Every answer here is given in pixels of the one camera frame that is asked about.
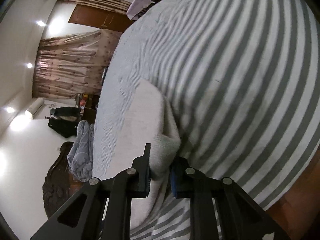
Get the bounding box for beige pants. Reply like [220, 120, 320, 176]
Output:
[110, 79, 181, 230]

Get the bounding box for blue grey crumpled blanket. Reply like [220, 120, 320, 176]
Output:
[67, 120, 94, 183]

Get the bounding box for dark wooden headboard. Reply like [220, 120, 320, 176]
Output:
[42, 141, 83, 218]

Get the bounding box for beige dotted curtain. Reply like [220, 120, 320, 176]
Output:
[33, 29, 122, 99]

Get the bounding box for lilac cloth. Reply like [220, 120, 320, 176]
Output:
[126, 0, 154, 21]

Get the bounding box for brown wooden door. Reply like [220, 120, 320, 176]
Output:
[68, 5, 134, 33]

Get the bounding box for white air conditioner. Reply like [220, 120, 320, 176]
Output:
[25, 98, 44, 119]

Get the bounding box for grey white striped bedsheet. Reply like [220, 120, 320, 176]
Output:
[91, 0, 320, 240]

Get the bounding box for dark hanging clothes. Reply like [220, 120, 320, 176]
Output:
[44, 107, 97, 139]

